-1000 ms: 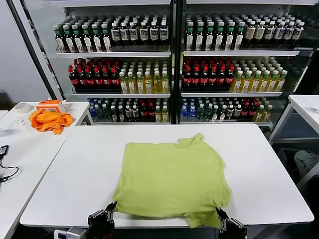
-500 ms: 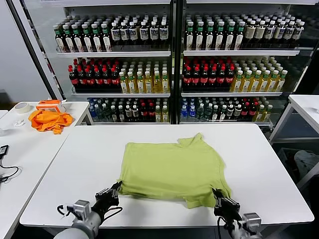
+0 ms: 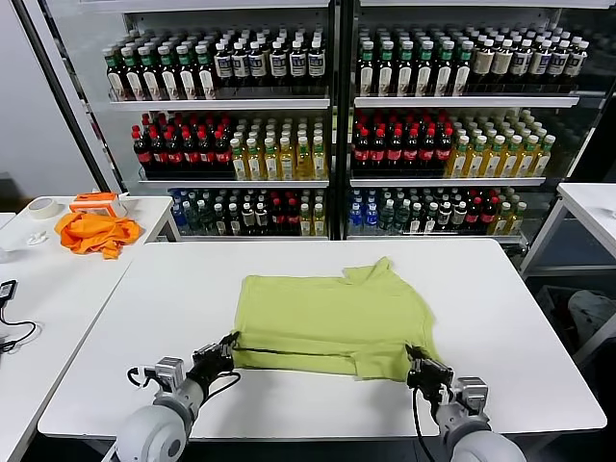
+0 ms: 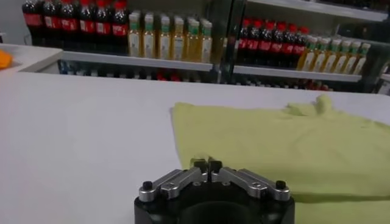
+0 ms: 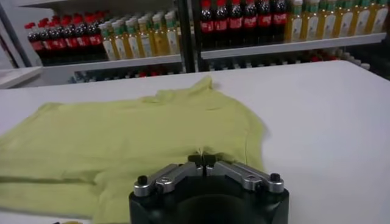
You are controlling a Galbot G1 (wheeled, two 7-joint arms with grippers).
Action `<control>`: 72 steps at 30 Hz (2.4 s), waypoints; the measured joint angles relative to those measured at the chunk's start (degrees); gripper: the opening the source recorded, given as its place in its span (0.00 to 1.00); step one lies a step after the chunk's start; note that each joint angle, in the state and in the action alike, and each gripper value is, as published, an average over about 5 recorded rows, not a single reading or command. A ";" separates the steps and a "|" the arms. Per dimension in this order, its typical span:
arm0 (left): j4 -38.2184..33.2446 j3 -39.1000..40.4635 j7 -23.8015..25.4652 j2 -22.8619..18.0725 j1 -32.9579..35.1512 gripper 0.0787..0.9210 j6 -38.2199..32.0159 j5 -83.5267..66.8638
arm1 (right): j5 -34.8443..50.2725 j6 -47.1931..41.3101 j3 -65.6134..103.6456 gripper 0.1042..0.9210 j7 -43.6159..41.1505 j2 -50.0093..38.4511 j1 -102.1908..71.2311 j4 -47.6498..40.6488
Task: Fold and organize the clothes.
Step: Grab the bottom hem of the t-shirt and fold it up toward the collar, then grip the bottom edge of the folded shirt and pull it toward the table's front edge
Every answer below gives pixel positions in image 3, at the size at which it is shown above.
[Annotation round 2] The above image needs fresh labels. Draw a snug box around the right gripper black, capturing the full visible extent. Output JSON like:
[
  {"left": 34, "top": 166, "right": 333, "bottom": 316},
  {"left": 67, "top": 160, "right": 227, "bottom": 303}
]
[{"left": 404, "top": 342, "right": 454, "bottom": 404}]

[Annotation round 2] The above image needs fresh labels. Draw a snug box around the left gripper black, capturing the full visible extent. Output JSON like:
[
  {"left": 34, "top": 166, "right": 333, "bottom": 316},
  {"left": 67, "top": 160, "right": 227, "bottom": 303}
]
[{"left": 184, "top": 330, "right": 242, "bottom": 395}]

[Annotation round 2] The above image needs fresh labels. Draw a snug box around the light green T-shirt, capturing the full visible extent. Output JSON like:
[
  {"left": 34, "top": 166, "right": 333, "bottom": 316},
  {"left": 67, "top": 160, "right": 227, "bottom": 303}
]
[{"left": 233, "top": 256, "right": 447, "bottom": 382}]

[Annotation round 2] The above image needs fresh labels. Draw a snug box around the white metal shelf board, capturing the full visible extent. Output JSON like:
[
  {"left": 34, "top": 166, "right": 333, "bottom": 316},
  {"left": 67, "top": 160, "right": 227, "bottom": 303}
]
[
  {"left": 349, "top": 176, "right": 547, "bottom": 188},
  {"left": 108, "top": 98, "right": 331, "bottom": 113},
  {"left": 180, "top": 234, "right": 331, "bottom": 242},
  {"left": 138, "top": 178, "right": 330, "bottom": 189},
  {"left": 353, "top": 95, "right": 580, "bottom": 109},
  {"left": 346, "top": 234, "right": 525, "bottom": 244}
]

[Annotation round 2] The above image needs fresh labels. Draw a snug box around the dark storage bin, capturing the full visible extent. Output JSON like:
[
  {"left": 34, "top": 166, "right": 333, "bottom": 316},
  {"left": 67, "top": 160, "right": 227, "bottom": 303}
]
[{"left": 536, "top": 284, "right": 616, "bottom": 357}]

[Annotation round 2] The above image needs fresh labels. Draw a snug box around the white side table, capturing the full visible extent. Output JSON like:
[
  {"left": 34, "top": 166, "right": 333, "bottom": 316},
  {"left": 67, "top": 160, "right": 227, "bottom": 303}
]
[
  {"left": 0, "top": 194, "right": 174, "bottom": 462},
  {"left": 519, "top": 181, "right": 616, "bottom": 367}
]

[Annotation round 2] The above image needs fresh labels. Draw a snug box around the orange crumpled cloth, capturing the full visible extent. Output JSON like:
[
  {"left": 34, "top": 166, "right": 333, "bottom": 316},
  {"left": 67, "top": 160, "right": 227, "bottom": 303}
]
[{"left": 54, "top": 211, "right": 144, "bottom": 261}]

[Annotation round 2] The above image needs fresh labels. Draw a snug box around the grey cloth bundle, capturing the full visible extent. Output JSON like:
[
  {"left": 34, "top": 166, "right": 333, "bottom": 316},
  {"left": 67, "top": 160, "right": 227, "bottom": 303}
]
[{"left": 567, "top": 291, "right": 616, "bottom": 333}]

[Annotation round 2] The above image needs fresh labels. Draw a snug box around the yellow tea bottle white cap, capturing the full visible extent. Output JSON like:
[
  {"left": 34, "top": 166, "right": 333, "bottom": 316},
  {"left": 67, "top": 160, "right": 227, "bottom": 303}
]
[
  {"left": 295, "top": 137, "right": 312, "bottom": 181},
  {"left": 467, "top": 135, "right": 487, "bottom": 178},
  {"left": 518, "top": 135, "right": 539, "bottom": 178},
  {"left": 449, "top": 135, "right": 471, "bottom": 178},
  {"left": 311, "top": 136, "right": 327, "bottom": 181},
  {"left": 533, "top": 135, "right": 556, "bottom": 177},
  {"left": 501, "top": 135, "right": 523, "bottom": 178},
  {"left": 263, "top": 138, "right": 280, "bottom": 181},
  {"left": 278, "top": 137, "right": 295, "bottom": 181},
  {"left": 484, "top": 135, "right": 505, "bottom": 178},
  {"left": 245, "top": 138, "right": 263, "bottom": 181},
  {"left": 229, "top": 138, "right": 246, "bottom": 181}
]

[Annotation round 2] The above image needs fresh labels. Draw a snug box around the orange and white box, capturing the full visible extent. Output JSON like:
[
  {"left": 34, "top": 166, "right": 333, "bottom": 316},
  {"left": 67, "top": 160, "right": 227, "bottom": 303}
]
[{"left": 68, "top": 191, "right": 130, "bottom": 218}]

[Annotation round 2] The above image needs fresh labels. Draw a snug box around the cola bottle red cap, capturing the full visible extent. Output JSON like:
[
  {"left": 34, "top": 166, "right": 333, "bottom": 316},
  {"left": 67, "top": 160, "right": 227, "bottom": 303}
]
[
  {"left": 353, "top": 127, "right": 371, "bottom": 169},
  {"left": 165, "top": 125, "right": 183, "bottom": 169},
  {"left": 181, "top": 125, "right": 199, "bottom": 169},
  {"left": 197, "top": 125, "right": 216, "bottom": 169},
  {"left": 435, "top": 127, "right": 453, "bottom": 169},
  {"left": 386, "top": 127, "right": 404, "bottom": 169},
  {"left": 131, "top": 125, "right": 150, "bottom": 169},
  {"left": 147, "top": 125, "right": 167, "bottom": 169},
  {"left": 418, "top": 127, "right": 437, "bottom": 169},
  {"left": 214, "top": 125, "right": 231, "bottom": 169},
  {"left": 370, "top": 127, "right": 388, "bottom": 169},
  {"left": 402, "top": 127, "right": 420, "bottom": 169}
]

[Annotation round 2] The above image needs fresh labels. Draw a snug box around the beige masking tape roll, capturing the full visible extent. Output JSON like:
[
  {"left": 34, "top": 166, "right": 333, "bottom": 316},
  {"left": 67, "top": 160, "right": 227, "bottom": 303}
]
[{"left": 26, "top": 196, "right": 62, "bottom": 221}]

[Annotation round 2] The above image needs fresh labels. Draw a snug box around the dark bottle green neck label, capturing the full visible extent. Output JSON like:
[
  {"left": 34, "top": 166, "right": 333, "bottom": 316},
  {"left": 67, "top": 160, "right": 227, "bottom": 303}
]
[
  {"left": 436, "top": 40, "right": 456, "bottom": 97},
  {"left": 140, "top": 45, "right": 163, "bottom": 101},
  {"left": 417, "top": 40, "right": 436, "bottom": 97},
  {"left": 397, "top": 40, "right": 416, "bottom": 97},
  {"left": 158, "top": 44, "right": 180, "bottom": 101},
  {"left": 195, "top": 44, "right": 217, "bottom": 101},
  {"left": 105, "top": 46, "right": 127, "bottom": 101},
  {"left": 454, "top": 40, "right": 474, "bottom": 96},
  {"left": 176, "top": 44, "right": 198, "bottom": 101},
  {"left": 122, "top": 46, "right": 144, "bottom": 101},
  {"left": 358, "top": 40, "right": 376, "bottom": 97},
  {"left": 377, "top": 40, "right": 396, "bottom": 97}
]

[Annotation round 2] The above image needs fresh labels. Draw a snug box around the glass cabinet door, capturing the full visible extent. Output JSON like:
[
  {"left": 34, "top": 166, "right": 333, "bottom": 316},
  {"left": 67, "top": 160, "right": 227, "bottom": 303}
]
[
  {"left": 552, "top": 0, "right": 616, "bottom": 182},
  {"left": 12, "top": 0, "right": 141, "bottom": 193}
]

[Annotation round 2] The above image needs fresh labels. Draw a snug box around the dark bottle blue white label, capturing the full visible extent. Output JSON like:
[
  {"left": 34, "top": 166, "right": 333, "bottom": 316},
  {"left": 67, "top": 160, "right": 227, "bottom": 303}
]
[
  {"left": 511, "top": 38, "right": 532, "bottom": 84},
  {"left": 306, "top": 39, "right": 325, "bottom": 90},
  {"left": 214, "top": 41, "right": 233, "bottom": 90},
  {"left": 269, "top": 40, "right": 288, "bottom": 90},
  {"left": 249, "top": 40, "right": 269, "bottom": 90},
  {"left": 288, "top": 39, "right": 307, "bottom": 90},
  {"left": 531, "top": 38, "right": 552, "bottom": 84},
  {"left": 231, "top": 41, "right": 251, "bottom": 90},
  {"left": 567, "top": 40, "right": 588, "bottom": 83},
  {"left": 550, "top": 39, "right": 570, "bottom": 84}
]

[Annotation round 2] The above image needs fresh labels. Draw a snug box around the dark bottle beige label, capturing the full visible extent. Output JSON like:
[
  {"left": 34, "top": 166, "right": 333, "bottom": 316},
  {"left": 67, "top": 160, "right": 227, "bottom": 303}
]
[
  {"left": 492, "top": 38, "right": 513, "bottom": 86},
  {"left": 474, "top": 38, "right": 494, "bottom": 86}
]

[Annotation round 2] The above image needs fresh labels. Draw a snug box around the white beverage display cabinet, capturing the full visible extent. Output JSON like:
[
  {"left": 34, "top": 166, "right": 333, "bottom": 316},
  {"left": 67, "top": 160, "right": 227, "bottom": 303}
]
[
  {"left": 122, "top": 0, "right": 338, "bottom": 242},
  {"left": 344, "top": 0, "right": 583, "bottom": 244}
]

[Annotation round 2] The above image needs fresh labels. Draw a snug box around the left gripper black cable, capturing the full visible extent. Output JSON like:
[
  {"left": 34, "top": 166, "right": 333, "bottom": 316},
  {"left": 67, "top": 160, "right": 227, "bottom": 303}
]
[{"left": 201, "top": 369, "right": 242, "bottom": 400}]

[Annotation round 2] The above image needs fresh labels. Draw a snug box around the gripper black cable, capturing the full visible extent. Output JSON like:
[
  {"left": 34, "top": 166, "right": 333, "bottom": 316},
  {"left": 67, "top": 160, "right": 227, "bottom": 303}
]
[
  {"left": 410, "top": 384, "right": 437, "bottom": 462},
  {"left": 201, "top": 369, "right": 242, "bottom": 400}
]

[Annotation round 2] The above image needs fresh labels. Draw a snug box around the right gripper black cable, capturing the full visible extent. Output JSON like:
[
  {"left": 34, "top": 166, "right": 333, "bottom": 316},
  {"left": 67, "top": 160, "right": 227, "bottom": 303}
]
[{"left": 410, "top": 384, "right": 437, "bottom": 462}]

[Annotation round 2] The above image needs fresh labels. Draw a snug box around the right wrist camera silver box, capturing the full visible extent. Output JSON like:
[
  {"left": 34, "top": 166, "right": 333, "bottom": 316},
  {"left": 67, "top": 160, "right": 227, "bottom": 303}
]
[{"left": 449, "top": 377, "right": 493, "bottom": 416}]

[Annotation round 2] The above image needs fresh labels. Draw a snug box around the wrist camera silver box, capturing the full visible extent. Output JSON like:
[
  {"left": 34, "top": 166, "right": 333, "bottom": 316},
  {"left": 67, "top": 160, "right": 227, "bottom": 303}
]
[
  {"left": 127, "top": 356, "right": 188, "bottom": 392},
  {"left": 449, "top": 377, "right": 493, "bottom": 416}
]

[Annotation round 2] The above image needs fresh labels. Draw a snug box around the left wrist camera silver box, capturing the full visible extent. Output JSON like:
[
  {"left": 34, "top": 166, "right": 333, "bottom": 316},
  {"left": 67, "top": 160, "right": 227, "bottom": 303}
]
[{"left": 127, "top": 356, "right": 188, "bottom": 392}]

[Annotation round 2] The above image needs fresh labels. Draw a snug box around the thin black table cable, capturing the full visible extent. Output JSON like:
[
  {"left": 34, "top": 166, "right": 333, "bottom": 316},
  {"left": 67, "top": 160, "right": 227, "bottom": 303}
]
[{"left": 0, "top": 297, "right": 39, "bottom": 355}]

